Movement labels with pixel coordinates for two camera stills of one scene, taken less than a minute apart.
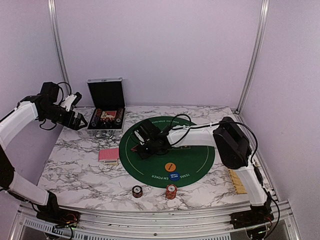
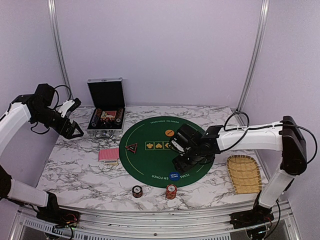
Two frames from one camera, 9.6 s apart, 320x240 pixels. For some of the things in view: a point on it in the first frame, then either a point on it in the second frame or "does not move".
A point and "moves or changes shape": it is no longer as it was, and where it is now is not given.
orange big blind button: [170, 167] moves or changes shape
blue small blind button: [174, 176] does not move
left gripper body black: [67, 122] → [62, 131]
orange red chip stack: [171, 191] does not move
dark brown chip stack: [137, 191] does not move
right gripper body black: [150, 151] → [194, 158]
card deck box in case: [108, 114] does not move
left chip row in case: [96, 117] does not move
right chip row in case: [119, 116] does not move
